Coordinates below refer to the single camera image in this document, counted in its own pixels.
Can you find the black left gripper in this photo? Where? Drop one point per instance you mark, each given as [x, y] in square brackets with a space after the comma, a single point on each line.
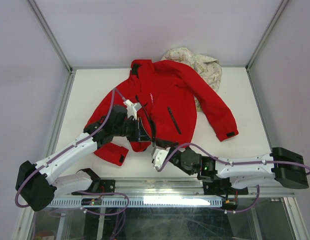
[140, 134]

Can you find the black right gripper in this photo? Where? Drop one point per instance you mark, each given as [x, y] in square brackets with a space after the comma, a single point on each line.
[165, 144]

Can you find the red zip jacket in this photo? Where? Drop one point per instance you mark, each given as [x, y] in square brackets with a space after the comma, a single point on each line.
[168, 91]

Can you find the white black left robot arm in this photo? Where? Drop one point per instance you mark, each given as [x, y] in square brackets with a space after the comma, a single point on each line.
[39, 183]

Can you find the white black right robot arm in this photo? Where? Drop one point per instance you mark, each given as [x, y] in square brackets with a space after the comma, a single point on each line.
[225, 176]

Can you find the cream green printed cloth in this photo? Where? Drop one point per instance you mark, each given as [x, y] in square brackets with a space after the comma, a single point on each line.
[207, 67]

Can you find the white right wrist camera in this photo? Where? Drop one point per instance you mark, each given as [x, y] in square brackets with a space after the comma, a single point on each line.
[159, 154]

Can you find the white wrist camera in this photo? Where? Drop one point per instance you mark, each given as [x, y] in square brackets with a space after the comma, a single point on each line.
[132, 109]
[159, 154]

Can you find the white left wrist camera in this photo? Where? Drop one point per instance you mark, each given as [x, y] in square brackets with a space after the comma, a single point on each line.
[132, 109]

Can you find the aluminium mounting rail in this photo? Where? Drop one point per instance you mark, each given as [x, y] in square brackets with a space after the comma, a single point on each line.
[186, 187]

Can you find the white perforated cable tray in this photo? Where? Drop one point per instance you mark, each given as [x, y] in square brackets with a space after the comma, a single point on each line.
[150, 201]

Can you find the aluminium left frame post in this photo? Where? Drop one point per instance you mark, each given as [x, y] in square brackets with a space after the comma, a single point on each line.
[49, 34]

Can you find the aluminium frame post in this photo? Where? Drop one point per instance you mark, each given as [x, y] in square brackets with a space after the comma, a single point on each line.
[267, 33]
[49, 34]

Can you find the aluminium right frame post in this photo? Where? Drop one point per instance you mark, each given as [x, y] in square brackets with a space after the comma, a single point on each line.
[267, 33]

